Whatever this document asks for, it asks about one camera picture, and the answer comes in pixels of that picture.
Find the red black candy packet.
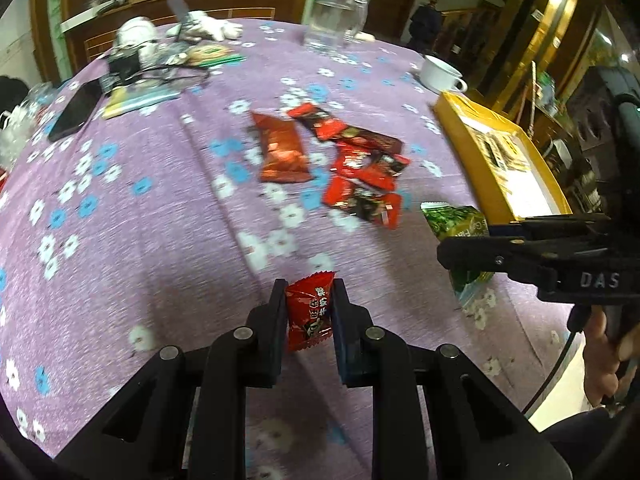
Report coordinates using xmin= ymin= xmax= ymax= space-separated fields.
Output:
xmin=322 ymin=176 xmax=402 ymax=230

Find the small red candy packet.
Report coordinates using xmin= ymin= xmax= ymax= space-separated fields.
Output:
xmin=285 ymin=271 xmax=335 ymax=352

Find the large dark red snack bag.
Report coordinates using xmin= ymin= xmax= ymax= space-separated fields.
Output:
xmin=250 ymin=110 xmax=312 ymax=183

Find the orange cracker pack with barcode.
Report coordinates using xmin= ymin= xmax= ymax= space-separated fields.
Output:
xmin=471 ymin=128 xmax=530 ymax=190

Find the dark red golden wafer pack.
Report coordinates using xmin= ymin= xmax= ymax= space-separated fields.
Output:
xmin=338 ymin=126 xmax=404 ymax=155

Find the right hand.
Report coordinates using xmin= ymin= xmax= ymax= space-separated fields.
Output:
xmin=582 ymin=306 xmax=639 ymax=408

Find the yellow cardboard tray box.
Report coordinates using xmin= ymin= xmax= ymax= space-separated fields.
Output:
xmin=433 ymin=92 xmax=572 ymax=224

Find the white ceramic cup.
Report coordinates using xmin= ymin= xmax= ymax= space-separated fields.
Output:
xmin=419 ymin=55 xmax=469 ymax=93

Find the purple floral tablecloth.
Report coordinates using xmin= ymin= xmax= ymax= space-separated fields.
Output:
xmin=1 ymin=20 xmax=568 ymax=456

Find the glass beer mug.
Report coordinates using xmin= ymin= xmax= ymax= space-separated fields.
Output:
xmin=303 ymin=0 xmax=368 ymax=54

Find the black smartphone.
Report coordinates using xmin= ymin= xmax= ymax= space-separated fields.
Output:
xmin=48 ymin=79 xmax=103 ymax=143

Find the yellow blue booklet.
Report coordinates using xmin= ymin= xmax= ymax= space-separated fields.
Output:
xmin=102 ymin=86 xmax=180 ymax=119

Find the clear plastic bag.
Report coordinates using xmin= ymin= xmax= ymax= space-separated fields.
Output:
xmin=1 ymin=82 xmax=56 ymax=172

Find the green biscuit packet on table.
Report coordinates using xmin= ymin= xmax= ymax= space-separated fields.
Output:
xmin=186 ymin=44 xmax=244 ymax=68

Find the white glove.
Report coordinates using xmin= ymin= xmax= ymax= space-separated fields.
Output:
xmin=166 ymin=11 xmax=243 ymax=42

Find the white round helmet object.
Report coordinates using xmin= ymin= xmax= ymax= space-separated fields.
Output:
xmin=114 ymin=16 xmax=158 ymax=60

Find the black camera device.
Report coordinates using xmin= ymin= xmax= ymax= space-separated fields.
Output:
xmin=101 ymin=49 xmax=142 ymax=94

